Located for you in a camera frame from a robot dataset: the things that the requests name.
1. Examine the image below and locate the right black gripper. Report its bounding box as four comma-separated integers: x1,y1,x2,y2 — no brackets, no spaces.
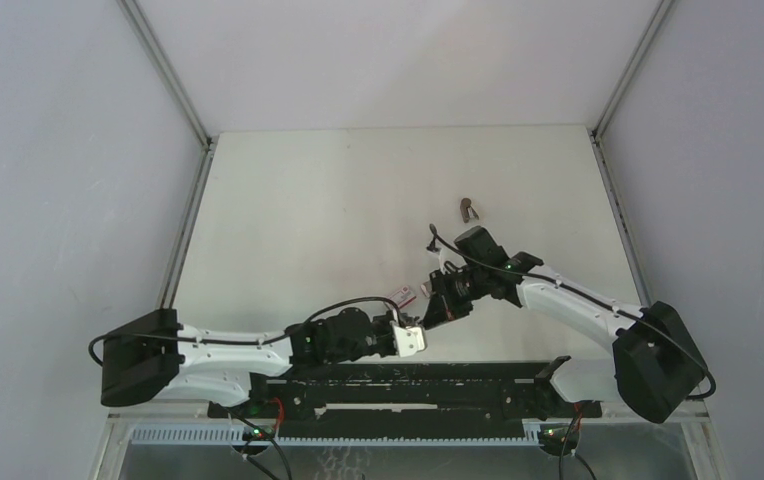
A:
423,267,487,331

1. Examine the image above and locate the red white staple box sleeve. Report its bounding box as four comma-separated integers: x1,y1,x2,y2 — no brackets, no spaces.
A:
388,286,417,308

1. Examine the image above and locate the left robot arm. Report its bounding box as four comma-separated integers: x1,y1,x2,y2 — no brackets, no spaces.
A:
98,307,426,417

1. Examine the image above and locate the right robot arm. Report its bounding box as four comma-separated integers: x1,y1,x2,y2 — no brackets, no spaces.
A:
419,225,717,424

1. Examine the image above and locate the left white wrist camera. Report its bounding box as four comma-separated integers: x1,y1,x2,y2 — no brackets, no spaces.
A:
391,322,427,358

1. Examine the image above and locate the right black camera cable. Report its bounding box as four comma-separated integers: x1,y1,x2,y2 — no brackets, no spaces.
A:
428,223,718,401

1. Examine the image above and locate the black camera cable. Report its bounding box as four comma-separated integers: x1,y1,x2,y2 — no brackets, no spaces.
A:
428,223,718,401
87,297,410,369

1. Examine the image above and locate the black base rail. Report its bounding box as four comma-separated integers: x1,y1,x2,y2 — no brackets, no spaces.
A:
207,361,602,442

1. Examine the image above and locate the left black camera cable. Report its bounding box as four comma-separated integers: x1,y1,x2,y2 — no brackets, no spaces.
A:
87,297,410,369

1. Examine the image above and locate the right circuit board with wires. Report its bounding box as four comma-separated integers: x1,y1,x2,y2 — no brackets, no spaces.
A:
538,401,597,479

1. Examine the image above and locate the circuit board with wires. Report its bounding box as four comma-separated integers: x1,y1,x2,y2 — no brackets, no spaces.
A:
222,396,296,479
538,401,597,479

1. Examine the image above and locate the left circuit board with wires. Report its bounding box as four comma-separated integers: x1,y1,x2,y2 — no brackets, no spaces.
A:
222,396,296,479

